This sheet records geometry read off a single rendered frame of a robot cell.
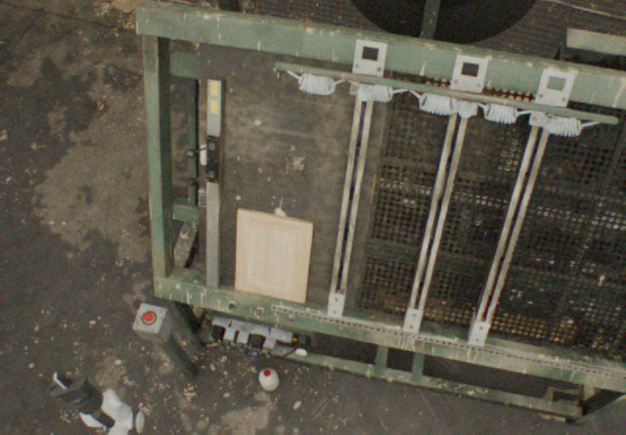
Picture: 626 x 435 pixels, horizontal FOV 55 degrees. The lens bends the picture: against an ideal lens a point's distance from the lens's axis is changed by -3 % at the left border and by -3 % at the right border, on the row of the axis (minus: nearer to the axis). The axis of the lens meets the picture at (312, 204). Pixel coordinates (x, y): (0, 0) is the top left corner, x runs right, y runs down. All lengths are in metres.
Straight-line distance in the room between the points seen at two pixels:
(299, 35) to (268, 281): 1.10
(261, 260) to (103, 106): 2.40
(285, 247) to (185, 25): 0.97
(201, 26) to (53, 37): 3.24
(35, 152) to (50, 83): 0.63
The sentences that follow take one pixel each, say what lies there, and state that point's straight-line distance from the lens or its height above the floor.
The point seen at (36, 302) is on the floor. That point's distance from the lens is 4.05.
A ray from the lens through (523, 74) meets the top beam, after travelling 2.08.
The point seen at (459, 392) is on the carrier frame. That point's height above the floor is 0.18.
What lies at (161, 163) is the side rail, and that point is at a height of 1.39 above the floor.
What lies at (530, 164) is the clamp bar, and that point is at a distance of 2.27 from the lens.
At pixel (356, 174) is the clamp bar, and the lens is 2.28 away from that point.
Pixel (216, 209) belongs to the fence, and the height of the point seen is 1.25.
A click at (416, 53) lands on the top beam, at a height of 1.94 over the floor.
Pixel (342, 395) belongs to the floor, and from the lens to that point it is 3.49.
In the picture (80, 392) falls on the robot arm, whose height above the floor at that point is 1.57.
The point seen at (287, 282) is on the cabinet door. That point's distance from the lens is 2.66.
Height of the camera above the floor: 3.41
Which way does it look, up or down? 60 degrees down
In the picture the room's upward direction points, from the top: 3 degrees counter-clockwise
